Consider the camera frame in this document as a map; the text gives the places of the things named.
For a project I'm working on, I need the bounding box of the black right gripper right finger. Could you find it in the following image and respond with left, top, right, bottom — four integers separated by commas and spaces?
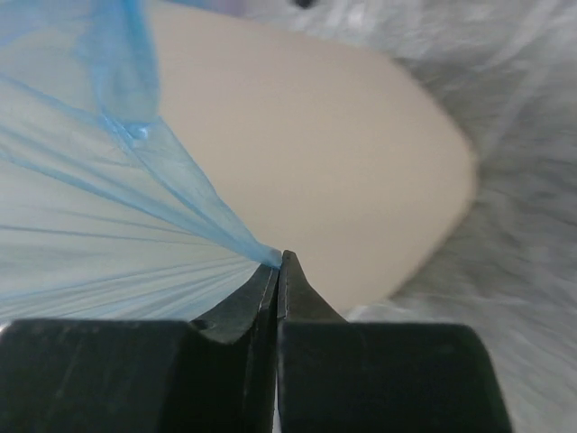
277, 251, 512, 433

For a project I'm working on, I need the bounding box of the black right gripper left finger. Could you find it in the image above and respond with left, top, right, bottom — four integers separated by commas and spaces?
1, 266, 279, 432

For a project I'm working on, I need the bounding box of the cream plastic trash bin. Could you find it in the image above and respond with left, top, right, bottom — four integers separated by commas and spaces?
151, 3, 477, 311

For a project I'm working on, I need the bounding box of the blue plastic trash bag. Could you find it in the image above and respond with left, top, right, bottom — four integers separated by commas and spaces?
1, 1, 281, 322

